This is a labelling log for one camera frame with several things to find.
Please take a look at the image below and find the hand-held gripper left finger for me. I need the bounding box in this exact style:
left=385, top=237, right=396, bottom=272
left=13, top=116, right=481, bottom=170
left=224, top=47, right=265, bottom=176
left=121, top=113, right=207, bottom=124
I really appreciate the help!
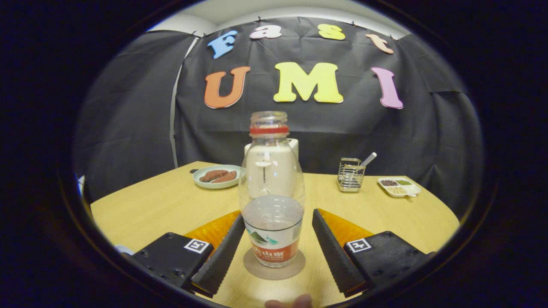
left=131, top=210, right=246, bottom=299

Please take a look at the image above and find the metal wire utensil holder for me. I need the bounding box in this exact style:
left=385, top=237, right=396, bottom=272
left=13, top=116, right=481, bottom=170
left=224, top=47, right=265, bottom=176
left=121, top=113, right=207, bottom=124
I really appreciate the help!
left=337, top=157, right=366, bottom=193

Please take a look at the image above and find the pale green plate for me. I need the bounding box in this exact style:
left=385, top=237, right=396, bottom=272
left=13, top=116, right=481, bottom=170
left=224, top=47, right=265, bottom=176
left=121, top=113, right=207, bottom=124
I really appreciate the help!
left=192, top=165, right=246, bottom=190

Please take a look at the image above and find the white toaster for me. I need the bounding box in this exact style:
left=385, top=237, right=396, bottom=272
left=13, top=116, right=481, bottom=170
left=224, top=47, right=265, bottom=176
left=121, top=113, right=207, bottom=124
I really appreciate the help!
left=244, top=138, right=299, bottom=201

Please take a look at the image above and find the clear plastic juice bottle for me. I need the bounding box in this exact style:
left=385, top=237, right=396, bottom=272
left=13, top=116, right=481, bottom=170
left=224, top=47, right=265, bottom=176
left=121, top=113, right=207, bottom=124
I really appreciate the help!
left=238, top=111, right=306, bottom=268

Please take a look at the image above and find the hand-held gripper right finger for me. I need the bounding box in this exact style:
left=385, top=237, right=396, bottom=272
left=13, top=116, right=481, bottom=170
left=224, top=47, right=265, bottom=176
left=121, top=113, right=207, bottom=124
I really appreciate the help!
left=312, top=208, right=437, bottom=299

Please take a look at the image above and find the round brown coaster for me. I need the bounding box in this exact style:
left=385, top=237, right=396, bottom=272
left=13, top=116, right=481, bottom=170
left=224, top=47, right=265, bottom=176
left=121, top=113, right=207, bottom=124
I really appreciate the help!
left=243, top=249, right=307, bottom=281

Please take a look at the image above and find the white divided spice dish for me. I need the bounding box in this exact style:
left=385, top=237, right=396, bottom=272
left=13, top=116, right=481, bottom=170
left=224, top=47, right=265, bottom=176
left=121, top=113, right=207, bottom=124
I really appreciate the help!
left=377, top=176, right=422, bottom=198

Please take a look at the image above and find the brown sausage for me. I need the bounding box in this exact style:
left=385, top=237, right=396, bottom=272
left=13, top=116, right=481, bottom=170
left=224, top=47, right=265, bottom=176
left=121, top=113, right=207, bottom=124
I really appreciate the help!
left=211, top=171, right=238, bottom=184
left=199, top=169, right=229, bottom=183

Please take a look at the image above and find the wooden table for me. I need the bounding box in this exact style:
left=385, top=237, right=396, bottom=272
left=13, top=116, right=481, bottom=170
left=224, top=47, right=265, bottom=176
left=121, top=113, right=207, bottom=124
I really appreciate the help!
left=89, top=161, right=460, bottom=308

